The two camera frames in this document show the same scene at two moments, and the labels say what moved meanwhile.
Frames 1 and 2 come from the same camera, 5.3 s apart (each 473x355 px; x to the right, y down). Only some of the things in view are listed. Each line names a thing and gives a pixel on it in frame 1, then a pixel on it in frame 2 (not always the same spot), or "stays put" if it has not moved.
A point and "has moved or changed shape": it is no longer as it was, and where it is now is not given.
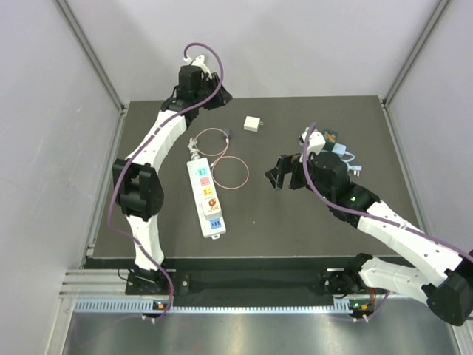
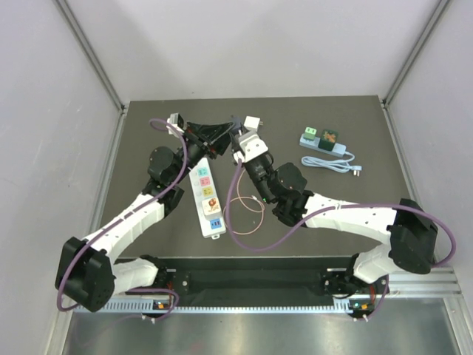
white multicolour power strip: [208, 210] stays put
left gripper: [222, 97] to [218, 134]
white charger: [252, 123] stays put
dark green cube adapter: [330, 138] stays put
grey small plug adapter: [228, 132] has moved or changed shape
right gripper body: [299, 178] to [238, 151]
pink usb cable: [221, 157] to [239, 233]
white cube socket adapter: [211, 208] stays put
